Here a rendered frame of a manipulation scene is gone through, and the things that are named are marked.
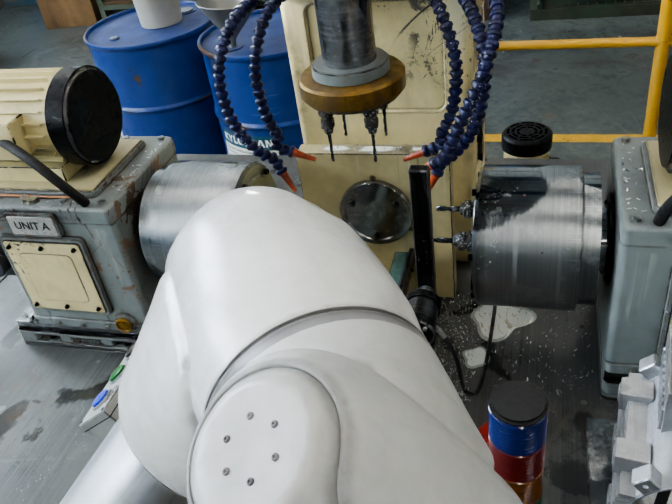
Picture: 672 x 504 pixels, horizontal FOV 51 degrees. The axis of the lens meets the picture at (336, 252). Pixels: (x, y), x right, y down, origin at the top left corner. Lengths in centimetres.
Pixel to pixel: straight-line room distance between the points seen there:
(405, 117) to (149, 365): 108
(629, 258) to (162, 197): 81
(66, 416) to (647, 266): 108
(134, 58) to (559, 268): 232
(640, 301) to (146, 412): 91
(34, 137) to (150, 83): 182
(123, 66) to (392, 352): 292
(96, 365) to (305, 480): 133
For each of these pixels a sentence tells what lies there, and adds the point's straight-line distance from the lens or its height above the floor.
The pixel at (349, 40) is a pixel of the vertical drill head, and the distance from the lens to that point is 115.
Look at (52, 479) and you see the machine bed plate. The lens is 140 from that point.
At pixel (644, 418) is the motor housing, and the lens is 97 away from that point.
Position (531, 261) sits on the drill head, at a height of 108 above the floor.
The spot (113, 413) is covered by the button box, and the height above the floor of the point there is 107.
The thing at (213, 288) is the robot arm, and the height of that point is 155.
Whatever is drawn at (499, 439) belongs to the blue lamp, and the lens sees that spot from 77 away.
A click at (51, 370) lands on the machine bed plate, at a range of 161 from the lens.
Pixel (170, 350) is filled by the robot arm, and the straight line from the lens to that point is 41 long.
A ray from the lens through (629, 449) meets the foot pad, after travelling 92.
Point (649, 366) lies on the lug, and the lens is 100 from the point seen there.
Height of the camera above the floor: 179
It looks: 36 degrees down
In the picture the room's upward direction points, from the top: 9 degrees counter-clockwise
